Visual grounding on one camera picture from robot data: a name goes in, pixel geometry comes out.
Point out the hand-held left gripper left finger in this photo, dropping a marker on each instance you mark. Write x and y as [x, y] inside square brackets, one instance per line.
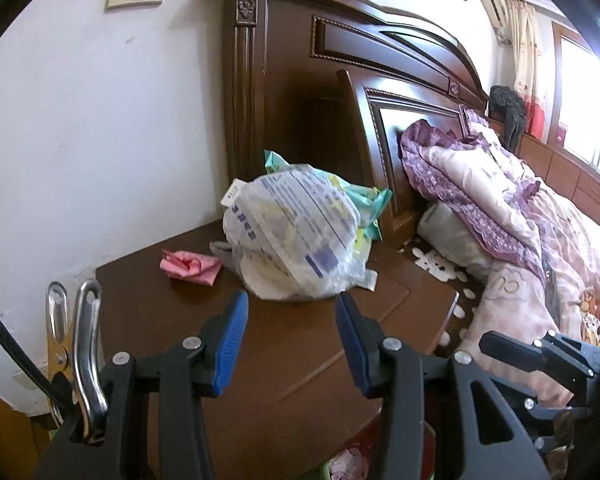
[230, 340]

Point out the grey pillow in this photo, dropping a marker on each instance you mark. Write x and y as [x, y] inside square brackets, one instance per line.
[450, 240]

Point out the low wooden cabinet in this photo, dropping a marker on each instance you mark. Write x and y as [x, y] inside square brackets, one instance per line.
[570, 175]

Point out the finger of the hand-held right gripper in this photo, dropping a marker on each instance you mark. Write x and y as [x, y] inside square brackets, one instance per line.
[520, 357]
[570, 347]

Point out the black garment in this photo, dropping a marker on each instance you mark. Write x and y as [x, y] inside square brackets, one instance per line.
[507, 110]

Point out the brown white-dotted bed sheet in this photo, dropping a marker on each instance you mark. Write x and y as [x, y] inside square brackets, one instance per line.
[430, 262]

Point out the teal wet wipes pack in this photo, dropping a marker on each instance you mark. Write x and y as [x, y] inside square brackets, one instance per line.
[370, 200]

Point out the dark wooden nightstand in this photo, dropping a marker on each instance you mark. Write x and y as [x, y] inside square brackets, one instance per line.
[280, 350]

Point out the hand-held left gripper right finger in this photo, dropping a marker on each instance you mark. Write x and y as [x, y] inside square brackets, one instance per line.
[352, 340]

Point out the pink printed paper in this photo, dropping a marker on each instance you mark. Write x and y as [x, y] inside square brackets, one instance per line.
[190, 265]

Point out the black slim device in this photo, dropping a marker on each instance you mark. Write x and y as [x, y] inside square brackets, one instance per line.
[550, 280]

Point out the white wall socket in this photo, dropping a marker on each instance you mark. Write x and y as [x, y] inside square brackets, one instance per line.
[30, 377]

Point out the metal spring clip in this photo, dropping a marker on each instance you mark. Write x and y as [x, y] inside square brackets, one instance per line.
[87, 360]

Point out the carved wooden headboard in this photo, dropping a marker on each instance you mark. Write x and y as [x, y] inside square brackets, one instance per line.
[290, 110]

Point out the pink patterned blanket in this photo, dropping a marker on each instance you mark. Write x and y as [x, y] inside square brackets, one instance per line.
[520, 300]

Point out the purple lace-trimmed quilt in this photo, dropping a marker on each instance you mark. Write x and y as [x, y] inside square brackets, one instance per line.
[470, 185]

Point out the bright window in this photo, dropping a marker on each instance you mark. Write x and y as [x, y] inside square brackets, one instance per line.
[580, 100]

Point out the white printed plastic bag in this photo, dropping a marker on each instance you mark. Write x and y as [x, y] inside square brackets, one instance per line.
[290, 230]

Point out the patterned cream curtain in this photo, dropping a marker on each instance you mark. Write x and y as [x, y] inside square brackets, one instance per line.
[525, 50]

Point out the red bag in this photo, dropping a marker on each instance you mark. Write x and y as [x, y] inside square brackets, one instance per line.
[536, 120]

